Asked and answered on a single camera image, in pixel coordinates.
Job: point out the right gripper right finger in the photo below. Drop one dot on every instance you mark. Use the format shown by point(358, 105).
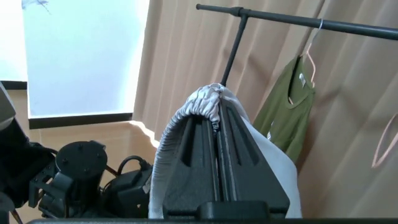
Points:
point(255, 186)

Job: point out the black clothes rack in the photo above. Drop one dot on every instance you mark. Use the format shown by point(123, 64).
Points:
point(280, 18)

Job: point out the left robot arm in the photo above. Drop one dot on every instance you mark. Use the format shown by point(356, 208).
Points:
point(81, 161)

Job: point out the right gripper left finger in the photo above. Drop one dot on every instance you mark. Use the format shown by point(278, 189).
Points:
point(192, 186)

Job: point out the green printed sleeveless shirt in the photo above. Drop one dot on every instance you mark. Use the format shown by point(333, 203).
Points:
point(286, 124)

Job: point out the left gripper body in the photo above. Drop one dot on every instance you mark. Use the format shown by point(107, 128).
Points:
point(133, 208)

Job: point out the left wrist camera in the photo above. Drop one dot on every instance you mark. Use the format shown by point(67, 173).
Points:
point(124, 189)

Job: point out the pale grey garment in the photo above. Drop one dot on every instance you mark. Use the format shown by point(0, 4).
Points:
point(202, 99)

